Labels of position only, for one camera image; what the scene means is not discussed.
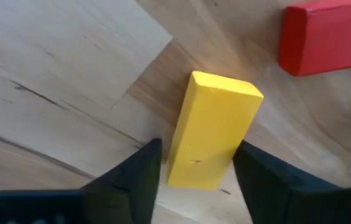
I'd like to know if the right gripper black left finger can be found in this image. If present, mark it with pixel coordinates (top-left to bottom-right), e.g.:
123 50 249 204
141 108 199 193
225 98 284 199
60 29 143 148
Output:
81 138 163 224

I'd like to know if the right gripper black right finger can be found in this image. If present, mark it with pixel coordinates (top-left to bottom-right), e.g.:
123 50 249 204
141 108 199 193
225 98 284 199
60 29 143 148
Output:
232 139 344 224

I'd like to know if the yellow rectangular block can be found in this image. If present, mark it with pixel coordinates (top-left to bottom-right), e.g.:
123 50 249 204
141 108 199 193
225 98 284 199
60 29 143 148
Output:
165 70 264 191

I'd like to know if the red rectangular block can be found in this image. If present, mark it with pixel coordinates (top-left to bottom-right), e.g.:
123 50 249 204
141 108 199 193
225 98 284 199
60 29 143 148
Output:
278 0 351 77

